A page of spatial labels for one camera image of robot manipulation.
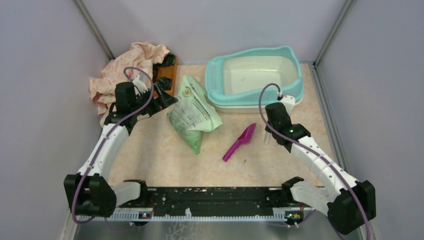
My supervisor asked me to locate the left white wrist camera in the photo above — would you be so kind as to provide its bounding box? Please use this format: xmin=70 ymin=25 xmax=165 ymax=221
xmin=131 ymin=74 xmax=148 ymax=95

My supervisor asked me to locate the green litter bag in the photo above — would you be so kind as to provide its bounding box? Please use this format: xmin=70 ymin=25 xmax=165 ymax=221
xmin=167 ymin=75 xmax=223 ymax=155

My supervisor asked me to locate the white slotted cable duct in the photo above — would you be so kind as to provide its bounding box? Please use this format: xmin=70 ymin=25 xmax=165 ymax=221
xmin=107 ymin=208 xmax=289 ymax=223

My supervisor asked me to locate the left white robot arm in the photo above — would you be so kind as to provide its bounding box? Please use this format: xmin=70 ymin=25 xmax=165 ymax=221
xmin=63 ymin=82 xmax=178 ymax=219

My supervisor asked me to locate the dark plant far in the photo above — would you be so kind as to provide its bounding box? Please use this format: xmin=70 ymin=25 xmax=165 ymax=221
xmin=160 ymin=53 xmax=176 ymax=67

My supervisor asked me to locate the teal litter box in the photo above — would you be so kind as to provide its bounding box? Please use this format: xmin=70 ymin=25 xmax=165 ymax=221
xmin=204 ymin=45 xmax=305 ymax=113

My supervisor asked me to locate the dark plant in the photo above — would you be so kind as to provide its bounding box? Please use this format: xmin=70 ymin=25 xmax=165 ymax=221
xmin=160 ymin=53 xmax=176 ymax=67
xmin=156 ymin=76 xmax=173 ymax=91

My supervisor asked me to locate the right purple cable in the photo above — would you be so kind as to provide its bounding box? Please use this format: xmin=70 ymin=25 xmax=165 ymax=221
xmin=258 ymin=83 xmax=372 ymax=240

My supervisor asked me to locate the dark plant near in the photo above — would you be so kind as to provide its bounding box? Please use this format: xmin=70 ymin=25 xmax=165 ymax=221
xmin=156 ymin=76 xmax=173 ymax=91

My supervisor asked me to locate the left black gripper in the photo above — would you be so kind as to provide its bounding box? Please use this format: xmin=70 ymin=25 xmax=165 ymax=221
xmin=131 ymin=82 xmax=179 ymax=116

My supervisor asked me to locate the purple plastic scoop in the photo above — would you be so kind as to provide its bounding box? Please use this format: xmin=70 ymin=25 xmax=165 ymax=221
xmin=222 ymin=123 xmax=257 ymax=162

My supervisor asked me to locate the wooden tray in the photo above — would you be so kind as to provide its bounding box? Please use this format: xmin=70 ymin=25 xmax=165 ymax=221
xmin=152 ymin=56 xmax=178 ymax=96

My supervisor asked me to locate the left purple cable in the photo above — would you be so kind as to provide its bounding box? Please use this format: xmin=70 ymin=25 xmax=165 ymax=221
xmin=70 ymin=66 xmax=155 ymax=233

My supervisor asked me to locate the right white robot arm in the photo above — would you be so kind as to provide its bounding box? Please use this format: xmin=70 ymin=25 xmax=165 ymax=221
xmin=265 ymin=102 xmax=377 ymax=235

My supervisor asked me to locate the pink patterned cloth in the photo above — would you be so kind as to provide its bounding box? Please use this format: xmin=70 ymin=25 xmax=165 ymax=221
xmin=89 ymin=42 xmax=171 ymax=116

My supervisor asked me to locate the white bag clip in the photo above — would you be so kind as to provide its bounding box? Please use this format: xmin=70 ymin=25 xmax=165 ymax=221
xmin=263 ymin=131 xmax=272 ymax=145

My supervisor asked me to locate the purple cable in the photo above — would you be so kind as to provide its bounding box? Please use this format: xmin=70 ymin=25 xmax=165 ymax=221
xmin=258 ymin=83 xmax=372 ymax=240
xmin=70 ymin=66 xmax=155 ymax=233

